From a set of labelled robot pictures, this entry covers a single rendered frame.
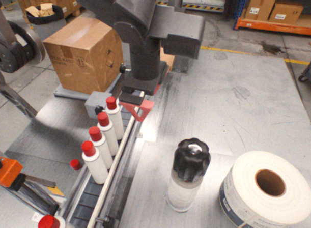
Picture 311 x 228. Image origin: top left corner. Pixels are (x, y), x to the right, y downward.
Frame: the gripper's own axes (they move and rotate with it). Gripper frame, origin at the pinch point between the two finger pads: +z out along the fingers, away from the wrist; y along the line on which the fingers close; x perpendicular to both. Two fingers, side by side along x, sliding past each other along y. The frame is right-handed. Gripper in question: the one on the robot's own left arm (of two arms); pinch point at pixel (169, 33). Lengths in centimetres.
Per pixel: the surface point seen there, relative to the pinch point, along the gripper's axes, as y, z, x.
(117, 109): -9.5, 32.3, -19.0
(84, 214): -10, 65, -33
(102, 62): -30.9, 16.0, 6.5
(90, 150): -9, 42, -36
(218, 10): 29, -148, 357
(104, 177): -8, 55, -26
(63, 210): -12, 60, -40
